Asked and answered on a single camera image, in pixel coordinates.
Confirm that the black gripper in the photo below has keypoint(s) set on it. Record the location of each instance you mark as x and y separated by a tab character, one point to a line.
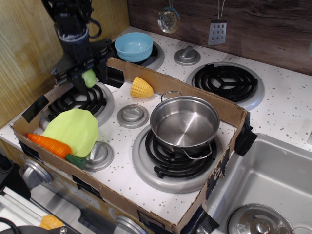
80	55

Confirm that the green toy broccoli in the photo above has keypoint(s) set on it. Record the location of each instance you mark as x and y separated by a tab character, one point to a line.
89	78

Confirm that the small steel pan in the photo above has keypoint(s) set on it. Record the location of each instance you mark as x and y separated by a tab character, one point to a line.
185	125

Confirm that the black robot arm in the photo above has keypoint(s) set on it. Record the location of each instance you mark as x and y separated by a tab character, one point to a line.
71	17

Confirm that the front left black burner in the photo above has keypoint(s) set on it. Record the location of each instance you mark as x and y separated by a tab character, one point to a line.
98	100

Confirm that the black burner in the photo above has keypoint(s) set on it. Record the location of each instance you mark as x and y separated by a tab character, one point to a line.
155	60
234	82
171	172
98	100

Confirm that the cardboard fence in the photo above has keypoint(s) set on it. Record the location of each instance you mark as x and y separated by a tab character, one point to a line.
119	187

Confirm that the yellow toy corn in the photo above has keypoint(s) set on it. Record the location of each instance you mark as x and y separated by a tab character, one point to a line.
141	89

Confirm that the light green plastic plate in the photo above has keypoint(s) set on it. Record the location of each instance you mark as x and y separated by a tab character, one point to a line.
77	128

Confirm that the blue plastic bowl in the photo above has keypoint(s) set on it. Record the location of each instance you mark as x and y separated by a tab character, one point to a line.
134	47

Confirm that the centre silver stove knob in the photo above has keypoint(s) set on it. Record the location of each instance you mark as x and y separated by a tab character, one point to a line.
133	116

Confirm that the silver stove knob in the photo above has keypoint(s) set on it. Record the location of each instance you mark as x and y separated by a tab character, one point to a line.
133	116
100	157
187	56

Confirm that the back left black burner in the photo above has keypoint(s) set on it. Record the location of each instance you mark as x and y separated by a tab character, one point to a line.
155	60

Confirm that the front silver stove knob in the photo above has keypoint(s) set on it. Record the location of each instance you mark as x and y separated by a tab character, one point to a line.
100	157

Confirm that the orange toy carrot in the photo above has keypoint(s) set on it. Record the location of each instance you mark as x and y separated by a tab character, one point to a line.
58	148

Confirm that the hanging slotted spoon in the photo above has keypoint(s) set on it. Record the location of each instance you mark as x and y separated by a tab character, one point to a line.
168	19

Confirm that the back silver stove knob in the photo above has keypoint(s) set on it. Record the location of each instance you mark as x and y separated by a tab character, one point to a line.
187	56

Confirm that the silver oven knob left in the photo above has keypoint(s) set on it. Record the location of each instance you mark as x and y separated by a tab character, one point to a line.
34	174

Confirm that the silver oven knob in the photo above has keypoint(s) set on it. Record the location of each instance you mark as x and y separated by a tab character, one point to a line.
34	174
125	225

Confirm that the front right black burner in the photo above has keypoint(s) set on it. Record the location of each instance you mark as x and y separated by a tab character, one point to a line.
171	172

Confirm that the back right black burner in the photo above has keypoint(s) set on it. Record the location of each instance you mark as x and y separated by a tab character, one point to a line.
234	82

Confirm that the orange object bottom left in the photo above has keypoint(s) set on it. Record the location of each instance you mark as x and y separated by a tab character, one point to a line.
49	222

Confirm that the silver oven knob right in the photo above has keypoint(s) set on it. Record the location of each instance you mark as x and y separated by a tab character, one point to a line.
125	225

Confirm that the steel sink basin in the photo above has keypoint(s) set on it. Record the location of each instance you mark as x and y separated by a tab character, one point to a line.
272	173

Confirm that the steel lid in sink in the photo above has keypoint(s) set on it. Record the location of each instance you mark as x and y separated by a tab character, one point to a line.
257	219

